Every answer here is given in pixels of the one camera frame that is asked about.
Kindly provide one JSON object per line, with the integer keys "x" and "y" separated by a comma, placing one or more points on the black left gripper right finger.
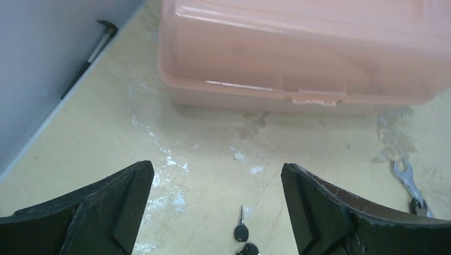
{"x": 327, "y": 219}

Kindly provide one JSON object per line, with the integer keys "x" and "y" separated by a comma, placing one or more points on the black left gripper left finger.
{"x": 101, "y": 218}

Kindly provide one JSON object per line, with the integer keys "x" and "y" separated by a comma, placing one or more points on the black headed key bunch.
{"x": 241, "y": 235}

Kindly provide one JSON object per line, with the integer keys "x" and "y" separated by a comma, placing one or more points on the silver open-end wrench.
{"x": 402, "y": 169}

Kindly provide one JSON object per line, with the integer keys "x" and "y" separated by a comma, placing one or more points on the pink translucent plastic toolbox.
{"x": 312, "y": 52}

